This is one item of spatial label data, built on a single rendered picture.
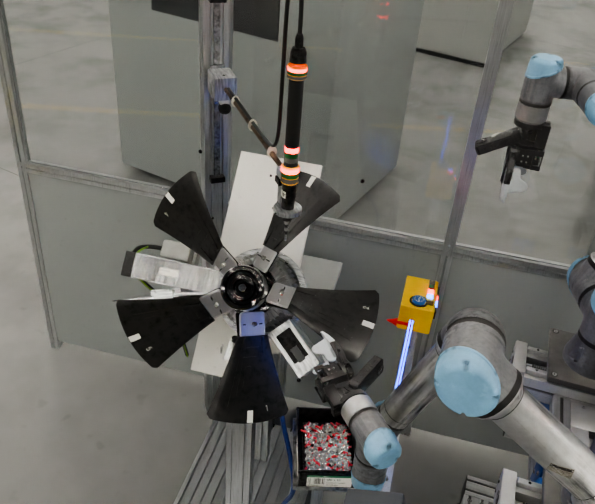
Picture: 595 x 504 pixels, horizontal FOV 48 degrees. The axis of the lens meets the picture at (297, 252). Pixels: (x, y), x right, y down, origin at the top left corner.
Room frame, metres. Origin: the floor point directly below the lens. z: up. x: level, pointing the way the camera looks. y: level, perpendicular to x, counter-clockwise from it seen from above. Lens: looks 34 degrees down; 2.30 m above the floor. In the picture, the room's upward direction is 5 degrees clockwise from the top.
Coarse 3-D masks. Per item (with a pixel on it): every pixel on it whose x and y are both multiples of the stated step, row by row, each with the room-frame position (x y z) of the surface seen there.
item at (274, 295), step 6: (276, 288) 1.44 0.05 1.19; (282, 288) 1.45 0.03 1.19; (288, 288) 1.45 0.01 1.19; (294, 288) 1.45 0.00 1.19; (270, 294) 1.41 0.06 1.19; (276, 294) 1.42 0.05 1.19; (288, 294) 1.42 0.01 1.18; (270, 300) 1.39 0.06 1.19; (276, 300) 1.39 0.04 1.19; (282, 300) 1.40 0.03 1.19; (288, 300) 1.40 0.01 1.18; (282, 306) 1.37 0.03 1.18
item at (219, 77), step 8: (224, 64) 2.05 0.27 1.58; (208, 72) 2.00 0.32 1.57; (216, 72) 1.99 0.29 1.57; (224, 72) 2.00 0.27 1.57; (232, 72) 2.00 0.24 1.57; (208, 80) 2.00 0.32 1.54; (216, 80) 1.94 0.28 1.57; (224, 80) 1.95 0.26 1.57; (232, 80) 1.96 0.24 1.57; (208, 88) 2.01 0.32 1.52; (216, 88) 1.94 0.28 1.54; (232, 88) 1.96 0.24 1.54; (216, 96) 1.94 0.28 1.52; (224, 96) 1.95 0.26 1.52
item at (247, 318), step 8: (248, 312) 1.38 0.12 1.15; (256, 312) 1.40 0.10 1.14; (240, 320) 1.35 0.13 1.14; (248, 320) 1.37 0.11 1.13; (256, 320) 1.38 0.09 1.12; (264, 320) 1.40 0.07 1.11; (240, 328) 1.34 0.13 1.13; (248, 328) 1.36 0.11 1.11; (256, 328) 1.37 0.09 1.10; (264, 328) 1.39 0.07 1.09; (240, 336) 1.33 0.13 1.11
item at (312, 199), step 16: (304, 176) 1.63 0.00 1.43; (304, 192) 1.58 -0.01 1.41; (320, 192) 1.56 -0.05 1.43; (336, 192) 1.54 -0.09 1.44; (304, 208) 1.54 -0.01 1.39; (320, 208) 1.52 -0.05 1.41; (272, 224) 1.57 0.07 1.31; (288, 224) 1.52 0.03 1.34; (304, 224) 1.49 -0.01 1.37; (272, 240) 1.52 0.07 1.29; (288, 240) 1.48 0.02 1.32
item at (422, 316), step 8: (408, 280) 1.69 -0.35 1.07; (416, 280) 1.69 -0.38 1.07; (424, 280) 1.69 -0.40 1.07; (408, 288) 1.65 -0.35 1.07; (416, 288) 1.65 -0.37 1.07; (424, 288) 1.65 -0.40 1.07; (408, 296) 1.61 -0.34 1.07; (424, 296) 1.61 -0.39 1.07; (408, 304) 1.57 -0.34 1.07; (424, 304) 1.57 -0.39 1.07; (400, 312) 1.56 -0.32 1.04; (408, 312) 1.56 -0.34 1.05; (416, 312) 1.55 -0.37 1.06; (424, 312) 1.55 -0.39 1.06; (432, 312) 1.54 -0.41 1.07; (400, 320) 1.56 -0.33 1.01; (408, 320) 1.56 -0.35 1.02; (416, 320) 1.55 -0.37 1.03; (424, 320) 1.55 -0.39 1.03; (416, 328) 1.55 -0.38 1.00; (424, 328) 1.55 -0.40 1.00
